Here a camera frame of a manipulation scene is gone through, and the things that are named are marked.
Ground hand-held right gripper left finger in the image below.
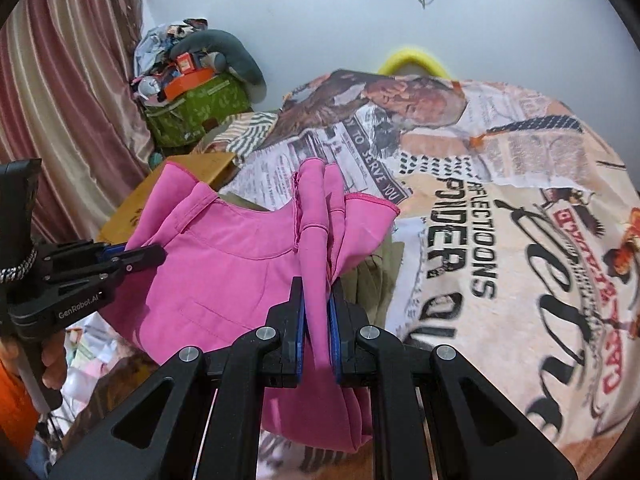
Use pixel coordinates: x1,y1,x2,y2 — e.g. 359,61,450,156
47,276,307,480

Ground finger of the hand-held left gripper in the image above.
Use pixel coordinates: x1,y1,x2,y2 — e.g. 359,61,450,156
107,245,167,274
95,241,129,261

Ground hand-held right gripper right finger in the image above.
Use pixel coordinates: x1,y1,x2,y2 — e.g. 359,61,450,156
328,279,577,480

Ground pink pants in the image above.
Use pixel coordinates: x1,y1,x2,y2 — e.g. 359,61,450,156
97,157,402,454

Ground olive green pants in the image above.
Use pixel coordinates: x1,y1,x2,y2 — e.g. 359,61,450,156
332,239,407,338

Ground person's left hand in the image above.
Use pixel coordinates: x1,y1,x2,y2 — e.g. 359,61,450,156
39,327,69,408

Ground green patterned bag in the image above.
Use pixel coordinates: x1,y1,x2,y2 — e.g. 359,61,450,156
142,72,254,149

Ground pink striped curtain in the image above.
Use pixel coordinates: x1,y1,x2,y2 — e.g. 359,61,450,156
0,0,162,247

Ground striped cloth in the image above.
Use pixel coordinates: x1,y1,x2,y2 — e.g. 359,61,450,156
192,110,279,164

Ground printed blanket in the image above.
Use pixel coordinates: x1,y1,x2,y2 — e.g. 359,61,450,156
220,67,640,463

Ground patterned cloth bundle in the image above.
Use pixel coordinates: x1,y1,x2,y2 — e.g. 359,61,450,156
130,18,209,107

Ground grey plush pillow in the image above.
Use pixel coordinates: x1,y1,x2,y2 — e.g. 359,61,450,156
167,29,269,102

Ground yellow pillow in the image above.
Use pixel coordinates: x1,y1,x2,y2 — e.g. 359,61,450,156
377,44,452,79

